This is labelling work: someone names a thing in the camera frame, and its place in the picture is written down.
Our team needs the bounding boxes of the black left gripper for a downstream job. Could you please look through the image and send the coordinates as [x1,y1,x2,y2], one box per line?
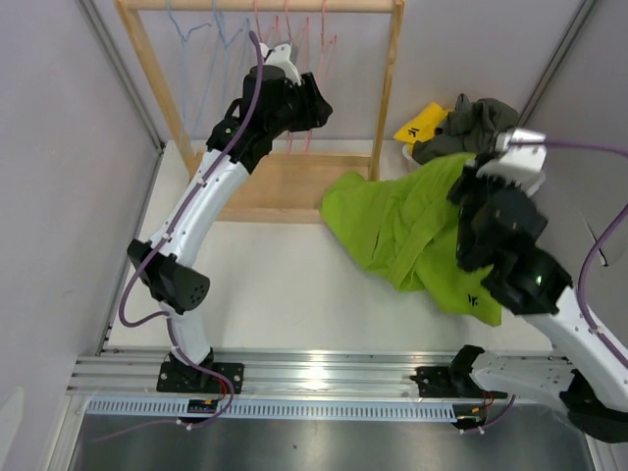
[266,73,332,139]

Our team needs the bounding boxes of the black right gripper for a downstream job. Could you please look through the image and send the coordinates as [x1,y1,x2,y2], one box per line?
[446,151,522,264]

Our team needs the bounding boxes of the pink wire hanger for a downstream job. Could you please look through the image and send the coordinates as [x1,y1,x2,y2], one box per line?
[282,0,313,153]
[253,0,282,46]
[303,0,340,153]

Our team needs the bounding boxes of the dark olive shorts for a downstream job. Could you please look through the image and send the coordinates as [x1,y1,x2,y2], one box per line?
[410,93,519,165]

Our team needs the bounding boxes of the lime green shorts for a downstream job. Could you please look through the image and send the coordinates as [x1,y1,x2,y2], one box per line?
[320,153,502,327]

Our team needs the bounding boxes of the yellow shorts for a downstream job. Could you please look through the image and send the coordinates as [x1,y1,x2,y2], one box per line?
[393,102,449,144]

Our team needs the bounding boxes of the light blue wire hanger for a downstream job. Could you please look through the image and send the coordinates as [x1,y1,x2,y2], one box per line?
[191,1,250,137]
[166,1,214,141]

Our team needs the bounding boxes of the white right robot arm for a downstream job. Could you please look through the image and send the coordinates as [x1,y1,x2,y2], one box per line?
[413,154,627,445]

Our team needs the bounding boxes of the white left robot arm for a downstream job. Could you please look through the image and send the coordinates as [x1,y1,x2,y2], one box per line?
[127,66,333,394]

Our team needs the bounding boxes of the white plastic basket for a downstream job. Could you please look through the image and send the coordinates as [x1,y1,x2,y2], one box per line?
[401,144,546,196]

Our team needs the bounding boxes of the wooden clothes rack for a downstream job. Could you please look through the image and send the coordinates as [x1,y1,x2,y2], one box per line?
[116,1,404,224]

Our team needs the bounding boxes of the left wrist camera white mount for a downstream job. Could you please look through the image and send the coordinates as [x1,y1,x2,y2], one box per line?
[260,40,301,86]

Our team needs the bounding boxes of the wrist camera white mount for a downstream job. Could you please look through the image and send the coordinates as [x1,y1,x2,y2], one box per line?
[477,128,547,196]
[260,40,301,86]

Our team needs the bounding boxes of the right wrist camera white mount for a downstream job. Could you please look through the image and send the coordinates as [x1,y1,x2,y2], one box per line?
[477,128,547,196]

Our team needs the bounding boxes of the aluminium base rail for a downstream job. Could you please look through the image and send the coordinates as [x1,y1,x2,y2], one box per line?
[64,345,602,406]

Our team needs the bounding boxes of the slotted cable duct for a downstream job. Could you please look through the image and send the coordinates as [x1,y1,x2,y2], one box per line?
[86,396,456,423]

